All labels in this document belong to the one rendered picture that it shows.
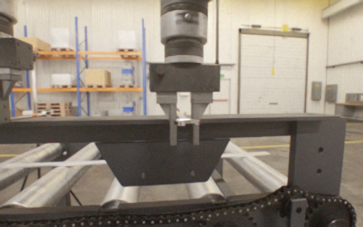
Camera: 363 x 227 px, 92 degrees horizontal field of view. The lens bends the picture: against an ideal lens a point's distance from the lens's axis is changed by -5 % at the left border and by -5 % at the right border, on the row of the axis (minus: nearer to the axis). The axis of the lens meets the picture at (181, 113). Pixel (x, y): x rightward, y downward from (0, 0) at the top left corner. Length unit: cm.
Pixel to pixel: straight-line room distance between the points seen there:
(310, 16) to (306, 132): 1309
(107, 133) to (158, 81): 22
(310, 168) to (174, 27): 53
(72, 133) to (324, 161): 69
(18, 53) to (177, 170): 41
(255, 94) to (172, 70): 1047
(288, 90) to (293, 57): 188
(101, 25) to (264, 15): 848
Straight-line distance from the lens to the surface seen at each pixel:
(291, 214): 56
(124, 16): 1036
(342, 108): 1192
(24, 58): 45
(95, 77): 850
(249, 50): 1087
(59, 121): 44
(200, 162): 50
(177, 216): 48
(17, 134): 59
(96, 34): 1036
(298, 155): 61
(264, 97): 1105
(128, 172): 50
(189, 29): 33
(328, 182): 71
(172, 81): 33
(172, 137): 35
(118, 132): 49
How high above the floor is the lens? 121
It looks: 5 degrees down
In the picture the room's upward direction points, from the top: straight up
